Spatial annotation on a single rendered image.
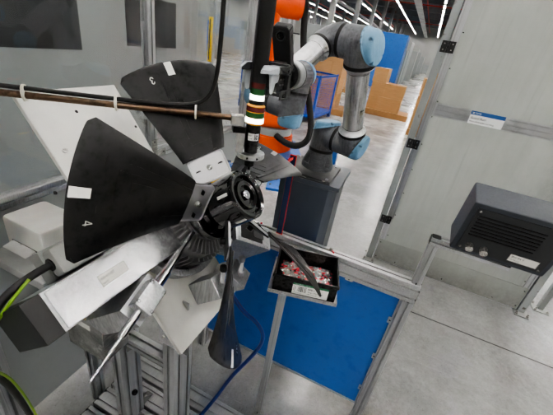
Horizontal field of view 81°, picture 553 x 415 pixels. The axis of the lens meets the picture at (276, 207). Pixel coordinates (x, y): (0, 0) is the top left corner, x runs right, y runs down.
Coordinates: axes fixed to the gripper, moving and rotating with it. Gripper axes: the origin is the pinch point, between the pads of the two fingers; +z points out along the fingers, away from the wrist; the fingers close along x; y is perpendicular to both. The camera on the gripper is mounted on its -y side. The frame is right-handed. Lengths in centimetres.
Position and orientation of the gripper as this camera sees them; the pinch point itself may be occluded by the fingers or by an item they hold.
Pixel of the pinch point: (254, 66)
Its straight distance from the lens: 75.0
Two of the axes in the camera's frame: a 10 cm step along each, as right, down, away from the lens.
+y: -1.6, 8.8, 4.5
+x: -9.0, -3.2, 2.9
